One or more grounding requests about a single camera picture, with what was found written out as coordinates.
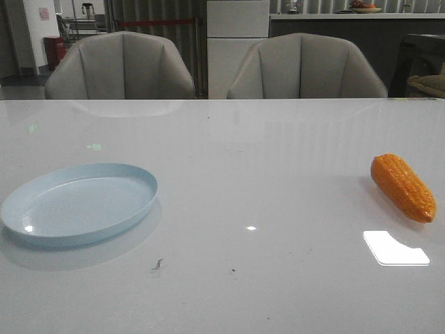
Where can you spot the right beige upholstered chair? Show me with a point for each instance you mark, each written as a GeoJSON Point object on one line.
{"type": "Point", "coordinates": [305, 66]}

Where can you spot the orange plastic corn cob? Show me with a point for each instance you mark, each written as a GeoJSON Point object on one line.
{"type": "Point", "coordinates": [404, 188]}

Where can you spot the light blue round plate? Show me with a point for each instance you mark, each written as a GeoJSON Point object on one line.
{"type": "Point", "coordinates": [80, 204]}

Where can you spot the beige upholstered chair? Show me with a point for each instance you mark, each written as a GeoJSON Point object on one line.
{"type": "Point", "coordinates": [305, 66]}
{"type": "Point", "coordinates": [121, 66]}

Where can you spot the dark grey counter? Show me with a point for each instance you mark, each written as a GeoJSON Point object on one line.
{"type": "Point", "coordinates": [377, 35]}

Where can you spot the dark side table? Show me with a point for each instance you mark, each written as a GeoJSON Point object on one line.
{"type": "Point", "coordinates": [418, 54]}

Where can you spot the left beige upholstered chair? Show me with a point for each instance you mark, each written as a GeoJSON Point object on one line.
{"type": "Point", "coordinates": [121, 66]}

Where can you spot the white cabinet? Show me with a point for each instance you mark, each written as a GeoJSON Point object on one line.
{"type": "Point", "coordinates": [232, 28]}

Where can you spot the red trash bin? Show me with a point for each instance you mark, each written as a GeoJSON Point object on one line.
{"type": "Point", "coordinates": [55, 50]}

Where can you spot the pink wall notice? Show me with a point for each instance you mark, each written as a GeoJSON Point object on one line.
{"type": "Point", "coordinates": [44, 14]}

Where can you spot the tan cushion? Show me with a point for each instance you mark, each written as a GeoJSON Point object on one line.
{"type": "Point", "coordinates": [426, 86]}

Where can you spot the fruit bowl on counter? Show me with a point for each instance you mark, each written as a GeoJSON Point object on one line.
{"type": "Point", "coordinates": [361, 7]}

